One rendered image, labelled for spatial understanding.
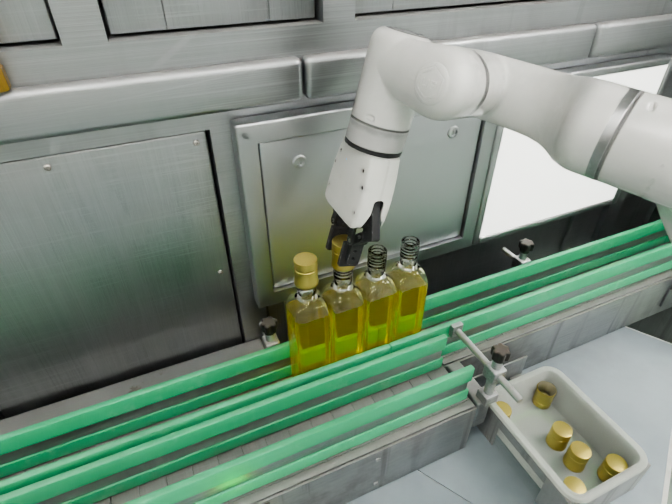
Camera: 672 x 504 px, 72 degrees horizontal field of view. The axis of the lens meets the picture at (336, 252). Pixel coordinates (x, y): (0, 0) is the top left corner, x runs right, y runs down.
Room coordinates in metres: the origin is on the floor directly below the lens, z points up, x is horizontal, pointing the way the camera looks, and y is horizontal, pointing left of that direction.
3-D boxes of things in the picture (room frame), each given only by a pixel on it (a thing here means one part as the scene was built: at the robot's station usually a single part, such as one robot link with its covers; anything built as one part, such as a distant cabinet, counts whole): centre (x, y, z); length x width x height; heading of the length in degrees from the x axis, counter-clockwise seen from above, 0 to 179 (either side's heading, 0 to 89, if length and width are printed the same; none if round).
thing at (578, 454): (0.43, -0.42, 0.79); 0.04 x 0.04 x 0.04
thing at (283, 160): (0.80, -0.27, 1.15); 0.90 x 0.03 x 0.34; 114
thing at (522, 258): (0.79, -0.38, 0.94); 0.07 x 0.04 x 0.13; 24
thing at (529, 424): (0.46, -0.39, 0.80); 0.22 x 0.17 x 0.09; 24
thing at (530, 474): (0.49, -0.38, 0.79); 0.27 x 0.17 x 0.08; 24
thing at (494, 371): (0.51, -0.25, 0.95); 0.17 x 0.03 x 0.12; 24
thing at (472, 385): (0.52, -0.24, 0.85); 0.09 x 0.04 x 0.07; 24
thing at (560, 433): (0.47, -0.40, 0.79); 0.04 x 0.04 x 0.04
